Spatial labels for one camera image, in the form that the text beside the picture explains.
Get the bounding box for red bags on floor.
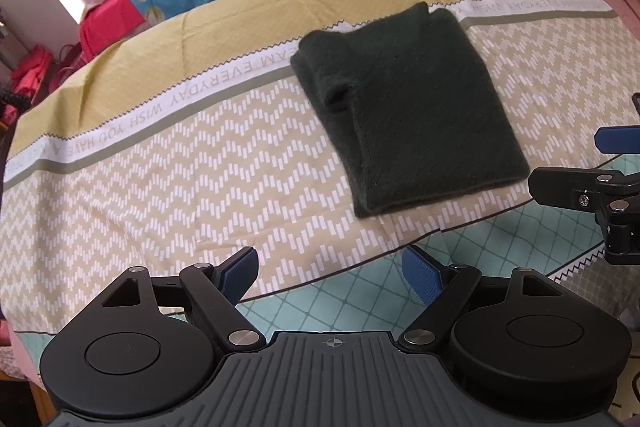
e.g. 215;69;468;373
1;43;86;131

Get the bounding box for dark green knit sweater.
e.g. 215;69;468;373
291;2;529;218

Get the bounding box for yellow beige patterned bedspread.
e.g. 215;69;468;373
0;0;640;423

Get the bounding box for red pink bed sheet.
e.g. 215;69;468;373
79;0;149;62

